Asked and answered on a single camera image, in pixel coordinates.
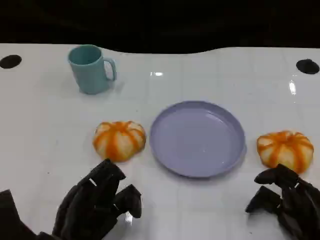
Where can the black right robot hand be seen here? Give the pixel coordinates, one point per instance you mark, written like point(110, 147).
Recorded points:
point(297, 200)

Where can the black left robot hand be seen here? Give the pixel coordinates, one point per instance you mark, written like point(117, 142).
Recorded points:
point(87, 205)

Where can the orange and white bread roll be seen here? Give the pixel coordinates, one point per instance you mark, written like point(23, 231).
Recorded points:
point(285, 150)
point(119, 140)

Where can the lilac plate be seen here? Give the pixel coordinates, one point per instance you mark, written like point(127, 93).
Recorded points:
point(197, 140)

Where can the pale green mug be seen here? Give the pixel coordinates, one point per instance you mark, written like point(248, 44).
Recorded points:
point(88, 72)

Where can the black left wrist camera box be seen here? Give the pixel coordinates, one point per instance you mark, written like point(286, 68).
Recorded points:
point(10, 217)

